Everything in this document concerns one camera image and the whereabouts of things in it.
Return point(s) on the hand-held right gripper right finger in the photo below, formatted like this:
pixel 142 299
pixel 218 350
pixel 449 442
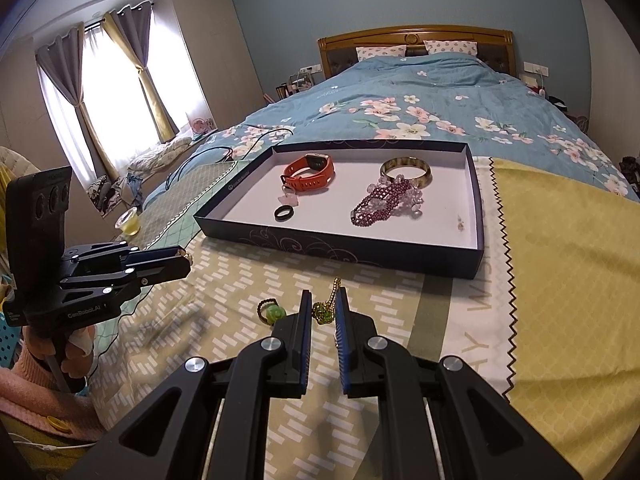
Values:
pixel 342 345

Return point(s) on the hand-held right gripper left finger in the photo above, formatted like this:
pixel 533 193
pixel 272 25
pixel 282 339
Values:
pixel 304 340

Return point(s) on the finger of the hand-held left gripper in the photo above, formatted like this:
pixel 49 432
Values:
pixel 170 272
pixel 160 253

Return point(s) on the dark blue box lid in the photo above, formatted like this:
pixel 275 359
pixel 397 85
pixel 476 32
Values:
pixel 325 220

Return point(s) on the pink crystal pendant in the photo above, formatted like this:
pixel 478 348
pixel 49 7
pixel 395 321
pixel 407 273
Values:
pixel 290 196

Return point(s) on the orange smartwatch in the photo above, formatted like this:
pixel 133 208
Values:
pixel 295 180

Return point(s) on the amber bangle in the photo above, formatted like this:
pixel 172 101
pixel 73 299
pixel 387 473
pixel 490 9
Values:
pixel 422 177

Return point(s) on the person's left forearm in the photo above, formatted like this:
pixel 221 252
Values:
pixel 35 395

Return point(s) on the person's left hand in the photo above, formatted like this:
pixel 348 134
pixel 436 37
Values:
pixel 37 347

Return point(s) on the clear cup with yellow liquid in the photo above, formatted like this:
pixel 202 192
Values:
pixel 127 222

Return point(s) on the dark patterned cushion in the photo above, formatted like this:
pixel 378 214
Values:
pixel 105 195

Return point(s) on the pile of light laundry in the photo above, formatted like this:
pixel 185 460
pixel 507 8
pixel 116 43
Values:
pixel 160 155

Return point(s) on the blue perforated basket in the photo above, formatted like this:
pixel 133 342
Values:
pixel 10 345

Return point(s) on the small pink fan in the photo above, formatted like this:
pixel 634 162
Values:
pixel 201 125

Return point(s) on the grey and yellow curtain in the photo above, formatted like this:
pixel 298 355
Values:
pixel 150 90
pixel 60 90

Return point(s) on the yellow round cap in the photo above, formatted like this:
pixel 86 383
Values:
pixel 59 425

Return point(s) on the cosmetics organizer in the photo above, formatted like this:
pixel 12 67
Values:
pixel 292 87

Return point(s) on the beige built-in wardrobe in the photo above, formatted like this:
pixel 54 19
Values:
pixel 215 40

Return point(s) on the yellow green printed blanket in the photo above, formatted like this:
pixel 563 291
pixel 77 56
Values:
pixel 550 260

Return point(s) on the blue floral duvet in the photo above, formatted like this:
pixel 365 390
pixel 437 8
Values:
pixel 425 90

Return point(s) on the white dotted pillow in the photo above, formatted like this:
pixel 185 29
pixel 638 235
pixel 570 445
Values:
pixel 381 52
pixel 450 47

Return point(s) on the wooden bed headboard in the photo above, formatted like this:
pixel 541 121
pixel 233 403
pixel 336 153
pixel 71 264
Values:
pixel 415 35

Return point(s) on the wooden nightstand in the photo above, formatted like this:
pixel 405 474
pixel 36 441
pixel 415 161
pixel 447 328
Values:
pixel 575 117

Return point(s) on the pile of dark clothes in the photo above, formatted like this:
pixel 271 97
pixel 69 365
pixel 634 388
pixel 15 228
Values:
pixel 631 170

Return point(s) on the white wall socket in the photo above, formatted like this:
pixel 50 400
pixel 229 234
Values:
pixel 310 68
pixel 535 68

